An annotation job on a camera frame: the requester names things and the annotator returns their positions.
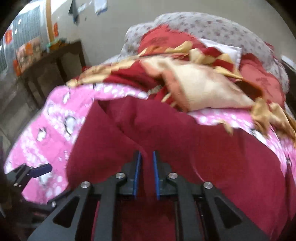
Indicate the white pillow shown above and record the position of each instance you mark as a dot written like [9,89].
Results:
[231,52]

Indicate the red and gold blanket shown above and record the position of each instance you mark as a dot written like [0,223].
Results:
[203,85]

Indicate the grey floral padded headboard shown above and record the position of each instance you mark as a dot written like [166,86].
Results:
[208,25]

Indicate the red wall sticker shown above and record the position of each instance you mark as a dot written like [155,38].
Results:
[56,29]

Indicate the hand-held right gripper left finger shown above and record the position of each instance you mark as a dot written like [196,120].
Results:
[137,173]

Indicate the window with grille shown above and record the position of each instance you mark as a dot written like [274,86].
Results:
[25,23]

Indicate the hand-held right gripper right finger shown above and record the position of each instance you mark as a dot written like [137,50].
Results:
[156,176]

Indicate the orange picture frames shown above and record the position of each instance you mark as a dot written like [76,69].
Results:
[29,55]

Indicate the red heart pillow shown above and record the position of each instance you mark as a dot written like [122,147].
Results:
[159,37]
[261,74]

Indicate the white wall poster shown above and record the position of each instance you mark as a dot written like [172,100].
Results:
[101,5]

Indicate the green clutter on table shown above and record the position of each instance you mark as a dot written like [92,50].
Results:
[54,44]

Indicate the dark wooden side table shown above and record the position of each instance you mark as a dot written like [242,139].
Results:
[46,69]

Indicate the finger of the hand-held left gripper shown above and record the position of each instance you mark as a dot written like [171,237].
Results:
[52,205]
[39,170]

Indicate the dark red fleece garment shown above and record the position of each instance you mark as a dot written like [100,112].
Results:
[161,129]

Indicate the dark grey hanging cloth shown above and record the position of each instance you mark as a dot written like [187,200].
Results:
[74,11]

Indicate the pink penguin print blanket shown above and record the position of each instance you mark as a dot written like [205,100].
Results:
[46,139]

